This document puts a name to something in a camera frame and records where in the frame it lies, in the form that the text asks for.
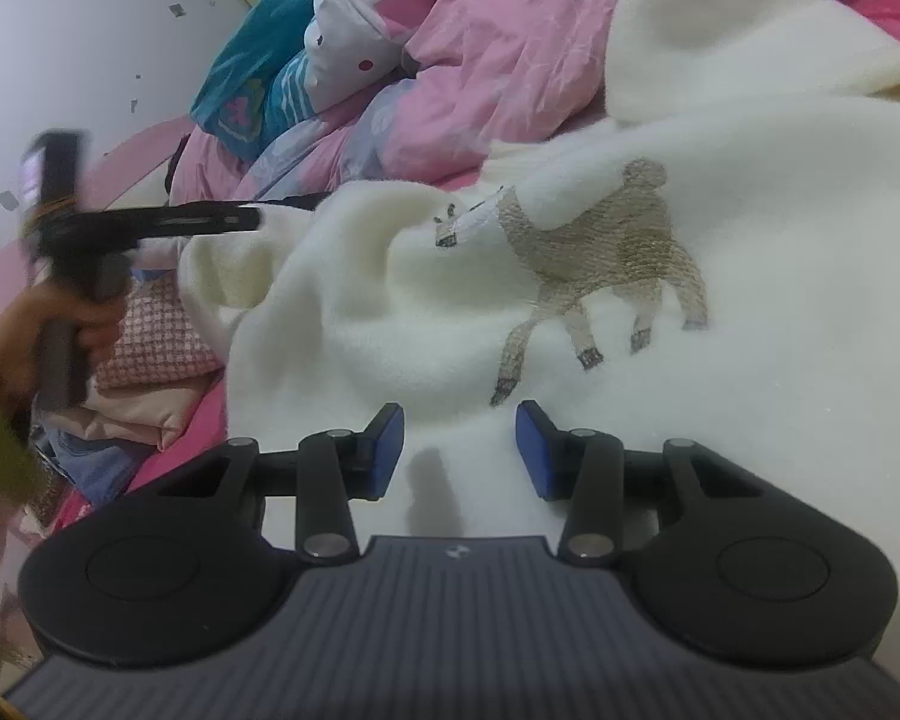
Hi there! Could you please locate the pink patterned duvet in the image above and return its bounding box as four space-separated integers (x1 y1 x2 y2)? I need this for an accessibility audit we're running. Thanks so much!
169 0 616 203

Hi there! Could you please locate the black folded garment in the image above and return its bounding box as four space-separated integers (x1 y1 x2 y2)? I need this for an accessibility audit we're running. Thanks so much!
266 192 329 211

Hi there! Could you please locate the pink padded headboard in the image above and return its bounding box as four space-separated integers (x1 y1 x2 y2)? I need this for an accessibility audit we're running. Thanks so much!
0 115 193 314

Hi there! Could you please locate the person's left hand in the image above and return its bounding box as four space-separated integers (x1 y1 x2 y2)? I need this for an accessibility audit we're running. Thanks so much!
0 281 126 406

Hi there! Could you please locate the cream white fleece sweater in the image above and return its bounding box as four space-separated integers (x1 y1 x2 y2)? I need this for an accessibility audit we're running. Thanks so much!
175 0 900 680

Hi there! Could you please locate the stack of folded clothes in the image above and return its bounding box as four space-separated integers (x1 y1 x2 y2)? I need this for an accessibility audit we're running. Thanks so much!
34 268 226 523

